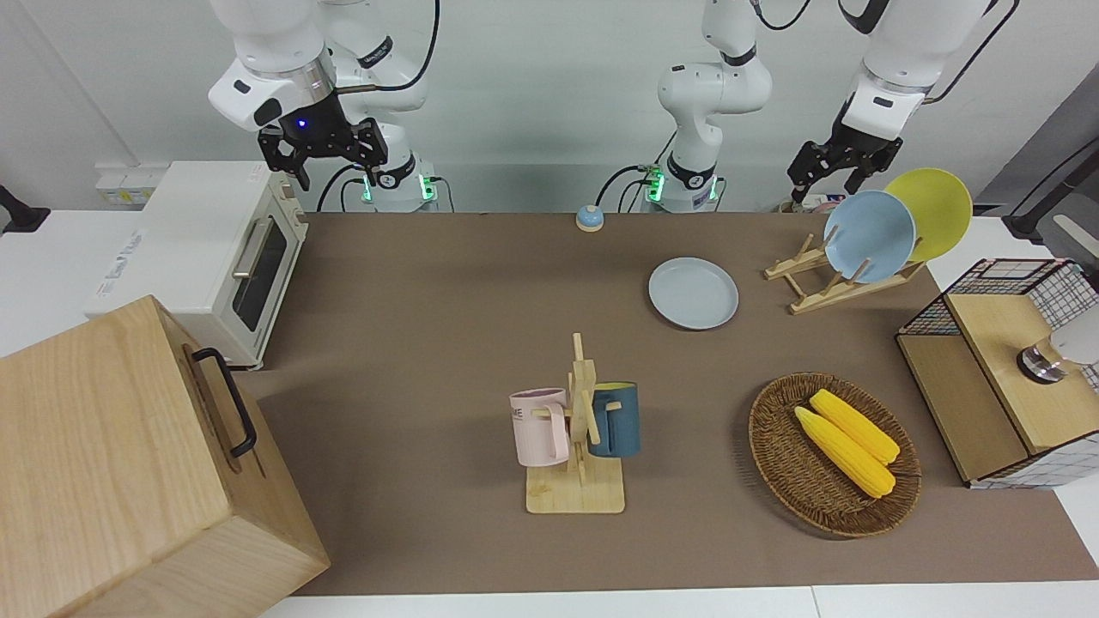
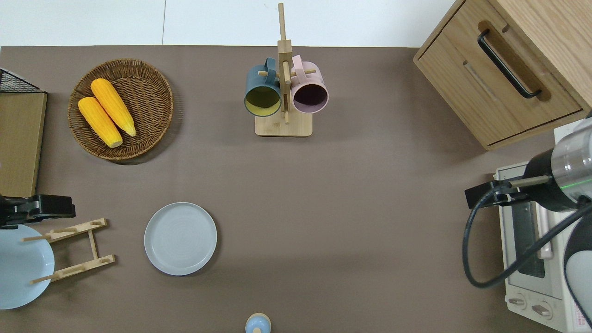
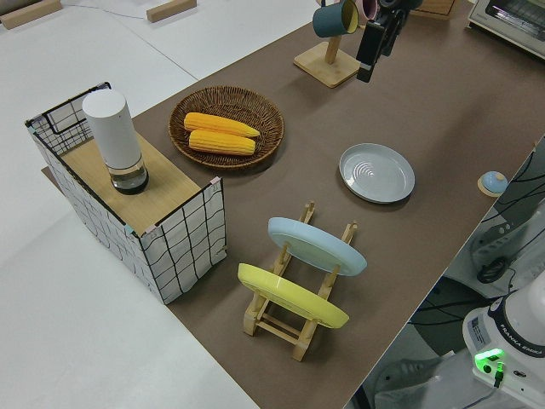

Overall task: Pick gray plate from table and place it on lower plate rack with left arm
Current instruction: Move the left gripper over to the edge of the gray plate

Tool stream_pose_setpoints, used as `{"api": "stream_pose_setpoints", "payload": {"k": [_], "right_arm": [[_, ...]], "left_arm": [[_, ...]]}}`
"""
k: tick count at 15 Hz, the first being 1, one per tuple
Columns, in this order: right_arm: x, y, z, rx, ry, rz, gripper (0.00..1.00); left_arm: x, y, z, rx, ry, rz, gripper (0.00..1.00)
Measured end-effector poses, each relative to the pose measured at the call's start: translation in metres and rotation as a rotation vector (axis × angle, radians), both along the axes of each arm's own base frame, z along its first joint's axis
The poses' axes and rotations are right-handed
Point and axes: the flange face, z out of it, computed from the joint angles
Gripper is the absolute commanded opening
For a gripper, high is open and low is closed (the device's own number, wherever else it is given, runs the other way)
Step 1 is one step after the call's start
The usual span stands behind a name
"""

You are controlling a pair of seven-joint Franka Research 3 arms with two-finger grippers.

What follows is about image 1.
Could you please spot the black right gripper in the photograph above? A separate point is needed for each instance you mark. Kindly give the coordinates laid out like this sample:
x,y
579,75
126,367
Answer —
x,y
322,142

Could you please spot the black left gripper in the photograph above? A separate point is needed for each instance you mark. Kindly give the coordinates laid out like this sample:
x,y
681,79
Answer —
x,y
850,150

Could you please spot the gray plate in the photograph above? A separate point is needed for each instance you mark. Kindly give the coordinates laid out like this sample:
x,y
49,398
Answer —
x,y
693,293

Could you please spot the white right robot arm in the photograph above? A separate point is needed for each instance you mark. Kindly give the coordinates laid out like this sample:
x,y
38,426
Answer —
x,y
275,51

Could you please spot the light blue plate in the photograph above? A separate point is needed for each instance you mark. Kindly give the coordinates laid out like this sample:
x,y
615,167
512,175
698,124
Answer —
x,y
869,236

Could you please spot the wooden plate rack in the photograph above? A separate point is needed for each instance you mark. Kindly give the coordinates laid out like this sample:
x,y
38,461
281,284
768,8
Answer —
x,y
824,296

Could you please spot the yellow plate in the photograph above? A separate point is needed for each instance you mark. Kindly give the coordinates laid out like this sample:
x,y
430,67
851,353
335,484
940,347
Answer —
x,y
940,206

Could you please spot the white toaster oven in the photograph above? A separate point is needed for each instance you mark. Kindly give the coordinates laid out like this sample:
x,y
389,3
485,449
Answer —
x,y
197,232

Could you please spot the brown table mat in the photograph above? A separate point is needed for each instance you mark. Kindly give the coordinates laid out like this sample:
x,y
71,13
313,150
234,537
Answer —
x,y
429,343

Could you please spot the blue and wood call bell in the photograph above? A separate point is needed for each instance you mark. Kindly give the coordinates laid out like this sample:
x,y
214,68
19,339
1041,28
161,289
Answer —
x,y
590,218

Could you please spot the yellow corn cob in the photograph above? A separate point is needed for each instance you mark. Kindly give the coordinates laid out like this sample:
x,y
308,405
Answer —
x,y
859,427
846,455

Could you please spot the brown wicker basket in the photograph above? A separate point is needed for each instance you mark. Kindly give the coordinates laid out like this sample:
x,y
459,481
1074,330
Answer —
x,y
794,472

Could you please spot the white cylinder bottle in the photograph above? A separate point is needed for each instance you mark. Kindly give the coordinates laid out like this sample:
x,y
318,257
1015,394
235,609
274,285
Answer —
x,y
1077,339

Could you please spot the dark blue mug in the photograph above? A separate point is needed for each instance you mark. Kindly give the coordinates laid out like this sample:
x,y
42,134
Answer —
x,y
620,421

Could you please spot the pink mug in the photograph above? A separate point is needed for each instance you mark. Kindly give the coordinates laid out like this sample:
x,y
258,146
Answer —
x,y
537,429

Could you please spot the wooden mug tree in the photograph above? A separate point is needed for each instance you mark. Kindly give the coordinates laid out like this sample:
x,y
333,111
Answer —
x,y
577,489

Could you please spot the black clamp mount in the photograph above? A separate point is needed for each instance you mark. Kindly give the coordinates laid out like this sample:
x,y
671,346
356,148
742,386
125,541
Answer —
x,y
17,210

